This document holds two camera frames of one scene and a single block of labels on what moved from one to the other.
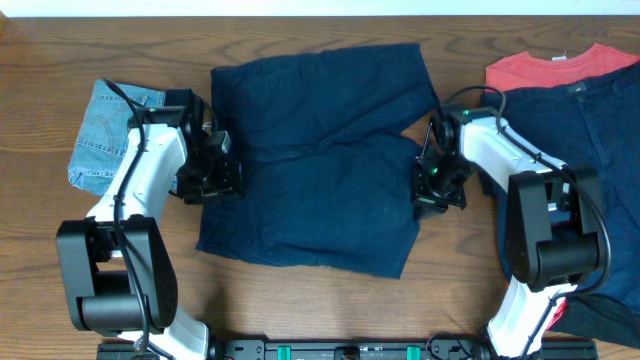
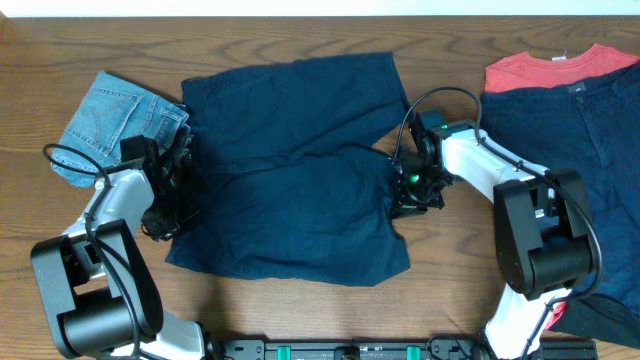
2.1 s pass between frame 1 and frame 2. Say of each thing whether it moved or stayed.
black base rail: stayed
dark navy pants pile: stayed
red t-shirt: stayed
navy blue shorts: moved
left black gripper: moved
